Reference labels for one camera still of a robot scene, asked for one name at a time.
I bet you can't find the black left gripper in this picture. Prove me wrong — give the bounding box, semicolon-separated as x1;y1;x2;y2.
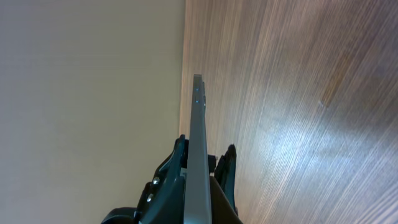
102;135;187;224

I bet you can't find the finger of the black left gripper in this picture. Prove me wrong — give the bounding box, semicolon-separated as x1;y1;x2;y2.
210;144;242;224

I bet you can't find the teal screen Galaxy smartphone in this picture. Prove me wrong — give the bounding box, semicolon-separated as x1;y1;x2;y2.
183;75;212;224

